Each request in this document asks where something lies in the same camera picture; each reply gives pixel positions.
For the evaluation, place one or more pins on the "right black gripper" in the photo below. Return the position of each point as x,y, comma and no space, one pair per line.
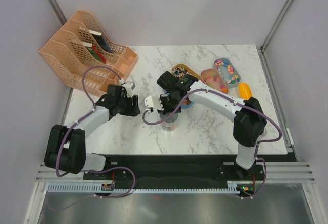
166,110

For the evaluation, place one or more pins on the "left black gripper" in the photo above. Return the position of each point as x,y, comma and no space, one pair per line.
133,110

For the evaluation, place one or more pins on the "clear glass jar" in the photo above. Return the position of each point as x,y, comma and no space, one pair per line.
169,126

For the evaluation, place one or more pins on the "tan lollipop tray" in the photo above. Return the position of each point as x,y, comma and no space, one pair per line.
181,70

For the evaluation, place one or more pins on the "pink gummy tray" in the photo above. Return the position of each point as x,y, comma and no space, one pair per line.
212,79

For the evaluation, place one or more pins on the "light blue star candy tray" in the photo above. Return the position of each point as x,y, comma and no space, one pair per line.
227,72

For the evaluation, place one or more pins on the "yellow plastic scoop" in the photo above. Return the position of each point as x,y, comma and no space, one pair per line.
244,91

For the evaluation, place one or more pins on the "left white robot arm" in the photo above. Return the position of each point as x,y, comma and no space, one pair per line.
66,148

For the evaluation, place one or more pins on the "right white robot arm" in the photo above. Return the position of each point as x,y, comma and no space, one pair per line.
246,115

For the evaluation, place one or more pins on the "peach file organizer rack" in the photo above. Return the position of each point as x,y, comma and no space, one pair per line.
79,51

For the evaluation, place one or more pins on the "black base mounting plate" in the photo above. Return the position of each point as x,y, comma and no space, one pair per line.
175,171

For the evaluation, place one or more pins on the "small purple candy cup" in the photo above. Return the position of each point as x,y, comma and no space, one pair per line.
264,133

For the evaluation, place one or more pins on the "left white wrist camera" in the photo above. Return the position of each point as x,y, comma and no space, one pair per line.
129,86

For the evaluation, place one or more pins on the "white slotted cable duct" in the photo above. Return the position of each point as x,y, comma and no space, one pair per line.
89,187

